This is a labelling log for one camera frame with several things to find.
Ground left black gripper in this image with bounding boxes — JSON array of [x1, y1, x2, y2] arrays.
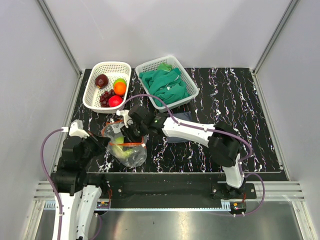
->
[[79, 129, 111, 166]]

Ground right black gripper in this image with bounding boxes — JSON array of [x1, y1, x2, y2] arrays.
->
[[120, 121, 148, 151]]

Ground pale green fake cabbage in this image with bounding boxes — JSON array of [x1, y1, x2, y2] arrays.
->
[[110, 136, 135, 160]]

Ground clear zip top bag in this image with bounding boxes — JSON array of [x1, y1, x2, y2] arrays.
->
[[101, 120, 148, 168]]

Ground red fake peach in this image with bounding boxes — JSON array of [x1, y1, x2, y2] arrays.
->
[[108, 95, 123, 108]]

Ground purple fake grapes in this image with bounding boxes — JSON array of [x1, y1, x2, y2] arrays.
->
[[99, 90, 114, 108]]

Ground orange fake fruit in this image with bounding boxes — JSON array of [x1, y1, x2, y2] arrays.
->
[[113, 81, 127, 96]]

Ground green fake apple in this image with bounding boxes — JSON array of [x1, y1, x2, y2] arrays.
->
[[114, 78, 127, 85]]

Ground dark red fake apple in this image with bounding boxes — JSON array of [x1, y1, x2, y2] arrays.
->
[[95, 74, 109, 89]]

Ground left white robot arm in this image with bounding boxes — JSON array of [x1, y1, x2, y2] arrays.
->
[[51, 135, 110, 240]]

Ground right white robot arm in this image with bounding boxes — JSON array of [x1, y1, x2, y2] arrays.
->
[[116, 105, 246, 199]]

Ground grey folded towel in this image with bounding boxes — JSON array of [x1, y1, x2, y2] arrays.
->
[[166, 111, 193, 144]]

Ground green cloth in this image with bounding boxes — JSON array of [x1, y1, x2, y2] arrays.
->
[[139, 62, 190, 105]]

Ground white oval perforated basket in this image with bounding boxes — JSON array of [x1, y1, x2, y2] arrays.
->
[[82, 61, 132, 114]]

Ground white rectangular plastic basket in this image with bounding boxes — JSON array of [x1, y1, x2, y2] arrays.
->
[[135, 55, 199, 113]]

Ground left connector box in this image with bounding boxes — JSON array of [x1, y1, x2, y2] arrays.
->
[[96, 199, 111, 209]]

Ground connector box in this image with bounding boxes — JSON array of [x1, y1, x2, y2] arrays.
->
[[96, 199, 111, 209], [230, 201, 247, 215]]

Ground black marble pattern mat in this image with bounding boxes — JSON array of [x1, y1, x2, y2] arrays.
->
[[87, 67, 288, 181]]

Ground right connector box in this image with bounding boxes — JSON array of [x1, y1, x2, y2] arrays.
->
[[230, 201, 247, 215]]

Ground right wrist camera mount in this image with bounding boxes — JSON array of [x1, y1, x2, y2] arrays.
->
[[116, 110, 133, 128]]

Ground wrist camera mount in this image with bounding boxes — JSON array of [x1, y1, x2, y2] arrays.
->
[[68, 119, 90, 139], [116, 110, 133, 128]]

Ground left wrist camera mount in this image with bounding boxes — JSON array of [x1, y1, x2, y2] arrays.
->
[[68, 119, 90, 139]]

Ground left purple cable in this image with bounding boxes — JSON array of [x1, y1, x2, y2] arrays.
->
[[40, 127, 70, 240]]

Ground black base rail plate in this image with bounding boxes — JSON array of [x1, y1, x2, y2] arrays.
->
[[88, 172, 257, 211]]

